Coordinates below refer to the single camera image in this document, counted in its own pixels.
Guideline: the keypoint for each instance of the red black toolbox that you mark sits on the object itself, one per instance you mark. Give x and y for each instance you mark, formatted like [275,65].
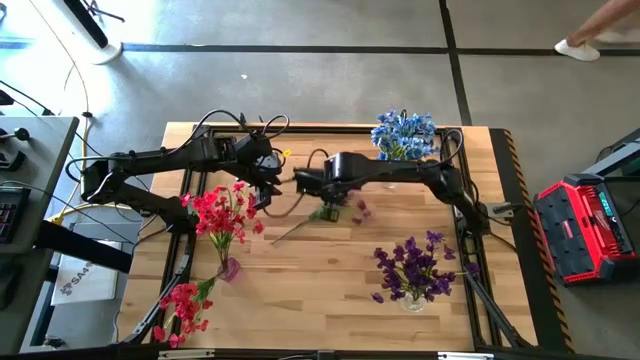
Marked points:
[575,235]

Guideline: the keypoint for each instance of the person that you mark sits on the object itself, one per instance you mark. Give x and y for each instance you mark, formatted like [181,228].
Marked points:
[595,22]

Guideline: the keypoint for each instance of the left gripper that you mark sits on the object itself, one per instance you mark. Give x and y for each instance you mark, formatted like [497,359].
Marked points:
[257,165]

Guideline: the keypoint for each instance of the black metal table frame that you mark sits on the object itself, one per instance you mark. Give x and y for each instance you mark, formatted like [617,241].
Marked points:
[455,134]

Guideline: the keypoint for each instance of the black tower fan white base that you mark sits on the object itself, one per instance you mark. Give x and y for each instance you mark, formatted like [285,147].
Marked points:
[111,55]

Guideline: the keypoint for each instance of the black table edge clamp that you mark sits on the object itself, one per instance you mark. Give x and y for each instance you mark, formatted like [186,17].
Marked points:
[242,121]

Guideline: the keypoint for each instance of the black keyboard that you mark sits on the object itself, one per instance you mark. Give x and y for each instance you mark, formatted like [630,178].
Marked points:
[10,215]

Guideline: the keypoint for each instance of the silver bracket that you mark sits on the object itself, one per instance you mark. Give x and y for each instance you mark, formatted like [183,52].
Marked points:
[185,354]
[465,356]

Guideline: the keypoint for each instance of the white labelled box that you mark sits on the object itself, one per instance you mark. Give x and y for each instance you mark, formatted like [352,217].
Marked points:
[90,285]

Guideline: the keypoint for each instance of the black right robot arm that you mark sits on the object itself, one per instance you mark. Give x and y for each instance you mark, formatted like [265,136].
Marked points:
[400,170]

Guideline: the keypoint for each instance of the white shoe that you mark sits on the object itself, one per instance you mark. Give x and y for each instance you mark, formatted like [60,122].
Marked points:
[577,51]

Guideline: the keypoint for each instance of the black diagonal frame strut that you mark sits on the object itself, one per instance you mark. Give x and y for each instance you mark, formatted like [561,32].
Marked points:
[495,310]
[149,312]

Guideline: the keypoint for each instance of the blue flower bunch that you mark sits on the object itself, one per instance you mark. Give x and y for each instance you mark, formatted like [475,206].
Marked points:
[420,132]
[387,135]

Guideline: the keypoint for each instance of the grey desk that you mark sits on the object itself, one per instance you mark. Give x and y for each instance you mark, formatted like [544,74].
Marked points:
[40,165]

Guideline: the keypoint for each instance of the black joystick knob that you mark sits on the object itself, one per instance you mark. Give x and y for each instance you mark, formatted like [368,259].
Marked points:
[21,133]

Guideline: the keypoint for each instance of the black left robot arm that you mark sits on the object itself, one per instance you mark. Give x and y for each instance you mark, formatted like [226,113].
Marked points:
[150,160]

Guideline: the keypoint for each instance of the black tripod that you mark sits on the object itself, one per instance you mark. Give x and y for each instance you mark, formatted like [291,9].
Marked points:
[95,7]

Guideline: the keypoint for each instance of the grey blue device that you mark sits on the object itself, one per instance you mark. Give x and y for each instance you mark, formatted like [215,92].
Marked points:
[610,161]

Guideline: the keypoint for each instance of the red flower bunch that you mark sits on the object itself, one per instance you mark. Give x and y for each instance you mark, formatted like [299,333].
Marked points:
[220,215]
[185,305]

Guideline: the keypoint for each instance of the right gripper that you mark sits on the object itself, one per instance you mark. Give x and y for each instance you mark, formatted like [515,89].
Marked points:
[320,185]

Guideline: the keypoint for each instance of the pink glass vase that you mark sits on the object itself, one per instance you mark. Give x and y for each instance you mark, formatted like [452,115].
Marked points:
[231,270]

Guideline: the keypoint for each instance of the clear glass vase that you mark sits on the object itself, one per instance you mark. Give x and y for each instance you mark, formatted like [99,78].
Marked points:
[389,186]
[412,304]

